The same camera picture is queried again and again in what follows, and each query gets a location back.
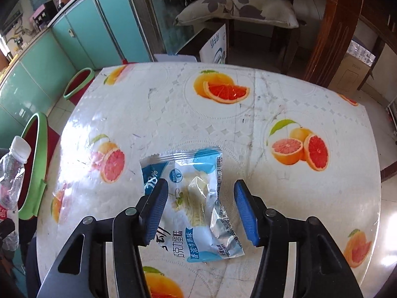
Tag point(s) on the brown wooden desk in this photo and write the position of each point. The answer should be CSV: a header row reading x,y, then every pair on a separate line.
x,y
335,37

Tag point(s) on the printed white cardboard box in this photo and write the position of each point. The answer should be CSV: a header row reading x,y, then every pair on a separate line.
x,y
215,49

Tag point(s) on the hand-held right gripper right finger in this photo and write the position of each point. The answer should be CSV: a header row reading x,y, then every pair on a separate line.
x,y
246,214

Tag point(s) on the large red bin green rim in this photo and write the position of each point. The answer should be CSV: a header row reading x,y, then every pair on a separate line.
x,y
37,161

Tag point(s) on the brown cardboard box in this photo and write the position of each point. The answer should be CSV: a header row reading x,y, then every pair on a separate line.
x,y
347,76

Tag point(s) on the pink and black box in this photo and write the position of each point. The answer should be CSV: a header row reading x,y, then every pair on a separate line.
x,y
43,15

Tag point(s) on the blue and white snack packet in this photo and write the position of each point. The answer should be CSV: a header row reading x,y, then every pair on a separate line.
x,y
198,198

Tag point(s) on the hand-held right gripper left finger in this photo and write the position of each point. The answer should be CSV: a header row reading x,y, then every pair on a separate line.
x,y
153,214

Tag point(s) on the metal door frame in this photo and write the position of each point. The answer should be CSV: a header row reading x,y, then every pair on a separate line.
x,y
139,15

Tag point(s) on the light floral cushion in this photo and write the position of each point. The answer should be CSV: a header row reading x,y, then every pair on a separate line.
x,y
242,11

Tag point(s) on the fruit print tablecloth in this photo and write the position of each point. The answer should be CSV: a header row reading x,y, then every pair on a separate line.
x,y
217,130

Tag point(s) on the teal kitchen cabinets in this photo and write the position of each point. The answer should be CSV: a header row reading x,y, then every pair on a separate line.
x,y
86,37

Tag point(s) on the white blue cardboard box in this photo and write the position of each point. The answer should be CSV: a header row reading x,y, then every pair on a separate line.
x,y
192,45

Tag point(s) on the white flat box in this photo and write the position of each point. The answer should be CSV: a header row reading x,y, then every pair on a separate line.
x,y
173,58

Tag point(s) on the crushed clear plastic bottle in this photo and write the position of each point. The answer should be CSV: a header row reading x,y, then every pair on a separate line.
x,y
14,173

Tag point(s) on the small red bin green rim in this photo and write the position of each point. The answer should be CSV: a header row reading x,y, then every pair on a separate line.
x,y
69,90

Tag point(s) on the wooden chair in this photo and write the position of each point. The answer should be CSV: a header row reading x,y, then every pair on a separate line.
x,y
283,48

